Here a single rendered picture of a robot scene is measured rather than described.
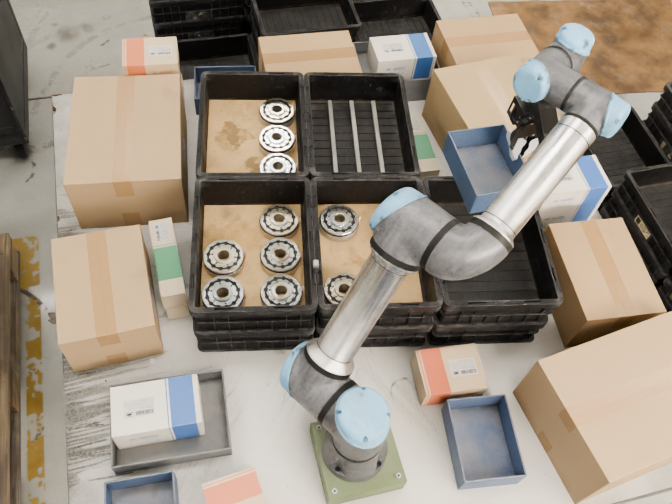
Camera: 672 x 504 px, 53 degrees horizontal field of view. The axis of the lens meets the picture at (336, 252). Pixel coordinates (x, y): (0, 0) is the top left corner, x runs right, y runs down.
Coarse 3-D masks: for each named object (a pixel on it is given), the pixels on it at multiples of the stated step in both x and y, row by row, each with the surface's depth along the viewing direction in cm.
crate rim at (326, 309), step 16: (368, 176) 180; (384, 176) 181; (400, 176) 181; (320, 256) 165; (320, 272) 164; (320, 288) 160; (320, 304) 158; (336, 304) 158; (400, 304) 160; (416, 304) 161; (432, 304) 160
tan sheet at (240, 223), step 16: (208, 208) 183; (224, 208) 183; (240, 208) 184; (256, 208) 184; (208, 224) 180; (224, 224) 180; (240, 224) 181; (256, 224) 181; (208, 240) 177; (240, 240) 178; (256, 240) 178; (256, 256) 176; (240, 272) 172; (256, 272) 173; (256, 288) 170; (304, 288) 171; (256, 304) 168; (304, 304) 169
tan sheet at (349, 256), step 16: (320, 208) 186; (352, 208) 187; (368, 208) 187; (368, 224) 184; (320, 240) 180; (352, 240) 181; (368, 240) 181; (336, 256) 177; (352, 256) 178; (368, 256) 178; (336, 272) 175; (352, 272) 175; (416, 272) 177; (400, 288) 174; (416, 288) 174
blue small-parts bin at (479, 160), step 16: (480, 128) 165; (496, 128) 166; (448, 144) 164; (464, 144) 168; (480, 144) 170; (496, 144) 171; (448, 160) 166; (464, 160) 167; (480, 160) 168; (496, 160) 168; (464, 176) 158; (480, 176) 165; (496, 176) 165; (512, 176) 166; (464, 192) 159; (480, 192) 162; (496, 192) 154; (480, 208) 158
